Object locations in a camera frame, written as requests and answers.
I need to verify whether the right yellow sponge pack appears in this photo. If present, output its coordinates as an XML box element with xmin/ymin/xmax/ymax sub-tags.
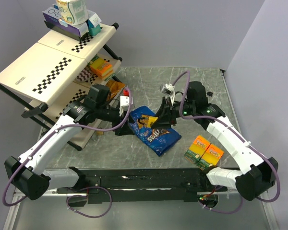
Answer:
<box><xmin>197</xmin><ymin>144</ymin><xmax>224</xmax><ymax>170</ymax></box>

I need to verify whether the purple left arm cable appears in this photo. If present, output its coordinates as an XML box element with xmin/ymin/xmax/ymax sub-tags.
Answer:
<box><xmin>2</xmin><ymin>87</ymin><xmax>132</xmax><ymax>207</ymax></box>

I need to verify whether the blue Doritos chip bag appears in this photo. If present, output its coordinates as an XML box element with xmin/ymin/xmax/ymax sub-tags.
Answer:
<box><xmin>130</xmin><ymin>106</ymin><xmax>181</xmax><ymax>157</ymax></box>

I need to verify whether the yellow sponge pack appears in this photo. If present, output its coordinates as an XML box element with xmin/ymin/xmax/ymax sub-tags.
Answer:
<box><xmin>184</xmin><ymin>135</ymin><xmax>211</xmax><ymax>164</ymax></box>
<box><xmin>197</xmin><ymin>144</ymin><xmax>224</xmax><ymax>170</ymax></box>

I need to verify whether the teal small box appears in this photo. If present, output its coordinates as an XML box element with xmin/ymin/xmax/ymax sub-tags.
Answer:
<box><xmin>86</xmin><ymin>11</ymin><xmax>102</xmax><ymax>36</ymax></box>

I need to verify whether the orange snack bag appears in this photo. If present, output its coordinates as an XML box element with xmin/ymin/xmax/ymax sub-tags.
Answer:
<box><xmin>106</xmin><ymin>80</ymin><xmax>125</xmax><ymax>99</ymax></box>

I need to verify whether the brass padlock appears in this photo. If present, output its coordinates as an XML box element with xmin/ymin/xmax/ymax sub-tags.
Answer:
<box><xmin>92</xmin><ymin>131</ymin><xmax>104</xmax><ymax>141</ymax></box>

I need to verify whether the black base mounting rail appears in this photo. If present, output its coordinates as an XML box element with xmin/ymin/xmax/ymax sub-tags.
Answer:
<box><xmin>52</xmin><ymin>168</ymin><xmax>214</xmax><ymax>204</ymax></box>

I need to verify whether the beige checkered shelf rack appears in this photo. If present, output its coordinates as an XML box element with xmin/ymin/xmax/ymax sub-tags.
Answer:
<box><xmin>0</xmin><ymin>23</ymin><xmax>123</xmax><ymax>151</ymax></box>

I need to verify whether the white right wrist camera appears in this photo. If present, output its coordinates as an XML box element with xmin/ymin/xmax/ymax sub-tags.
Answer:
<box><xmin>160</xmin><ymin>84</ymin><xmax>175</xmax><ymax>103</ymax></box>

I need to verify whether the purple tissue box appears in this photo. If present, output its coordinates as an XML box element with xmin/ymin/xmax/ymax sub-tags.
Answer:
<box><xmin>42</xmin><ymin>7</ymin><xmax>89</xmax><ymax>41</ymax></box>

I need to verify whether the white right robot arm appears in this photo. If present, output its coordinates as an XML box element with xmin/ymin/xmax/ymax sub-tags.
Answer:
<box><xmin>151</xmin><ymin>81</ymin><xmax>279</xmax><ymax>201</ymax></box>

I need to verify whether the purple zigzag cloth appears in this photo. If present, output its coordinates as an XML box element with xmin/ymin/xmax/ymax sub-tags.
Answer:
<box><xmin>75</xmin><ymin>67</ymin><xmax>93</xmax><ymax>82</ymax></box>

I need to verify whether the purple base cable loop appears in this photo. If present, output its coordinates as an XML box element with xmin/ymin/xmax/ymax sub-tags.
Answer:
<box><xmin>66</xmin><ymin>186</ymin><xmax>113</xmax><ymax>219</ymax></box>

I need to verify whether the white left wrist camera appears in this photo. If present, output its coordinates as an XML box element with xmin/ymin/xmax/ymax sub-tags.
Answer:
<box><xmin>120</xmin><ymin>88</ymin><xmax>134</xmax><ymax>116</ymax></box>

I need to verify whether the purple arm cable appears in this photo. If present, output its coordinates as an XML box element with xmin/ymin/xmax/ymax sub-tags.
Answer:
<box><xmin>171</xmin><ymin>70</ymin><xmax>281</xmax><ymax>203</ymax></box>
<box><xmin>2</xmin><ymin>87</ymin><xmax>132</xmax><ymax>207</ymax></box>

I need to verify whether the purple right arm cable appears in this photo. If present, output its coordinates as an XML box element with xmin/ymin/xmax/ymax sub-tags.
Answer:
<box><xmin>171</xmin><ymin>70</ymin><xmax>281</xmax><ymax>203</ymax></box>

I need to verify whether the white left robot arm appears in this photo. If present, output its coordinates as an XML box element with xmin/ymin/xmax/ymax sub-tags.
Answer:
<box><xmin>4</xmin><ymin>84</ymin><xmax>134</xmax><ymax>200</ymax></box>

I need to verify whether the orange sponge pack on shelf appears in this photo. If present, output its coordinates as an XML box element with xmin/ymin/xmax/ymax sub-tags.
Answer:
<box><xmin>89</xmin><ymin>57</ymin><xmax>114</xmax><ymax>81</ymax></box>

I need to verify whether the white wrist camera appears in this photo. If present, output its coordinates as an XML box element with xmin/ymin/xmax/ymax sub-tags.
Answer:
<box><xmin>120</xmin><ymin>88</ymin><xmax>134</xmax><ymax>116</ymax></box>
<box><xmin>160</xmin><ymin>84</ymin><xmax>175</xmax><ymax>103</ymax></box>

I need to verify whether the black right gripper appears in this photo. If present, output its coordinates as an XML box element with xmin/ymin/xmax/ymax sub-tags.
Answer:
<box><xmin>150</xmin><ymin>96</ymin><xmax>195</xmax><ymax>129</ymax></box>

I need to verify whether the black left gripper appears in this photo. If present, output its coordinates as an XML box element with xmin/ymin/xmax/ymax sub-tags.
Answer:
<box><xmin>96</xmin><ymin>103</ymin><xmax>136</xmax><ymax>136</ymax></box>

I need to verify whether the yellow padlock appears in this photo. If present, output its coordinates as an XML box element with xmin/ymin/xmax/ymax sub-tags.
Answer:
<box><xmin>137</xmin><ymin>115</ymin><xmax>158</xmax><ymax>129</ymax></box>

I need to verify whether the left yellow sponge pack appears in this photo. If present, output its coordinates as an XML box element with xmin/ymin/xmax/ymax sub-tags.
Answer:
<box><xmin>184</xmin><ymin>135</ymin><xmax>211</xmax><ymax>164</ymax></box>

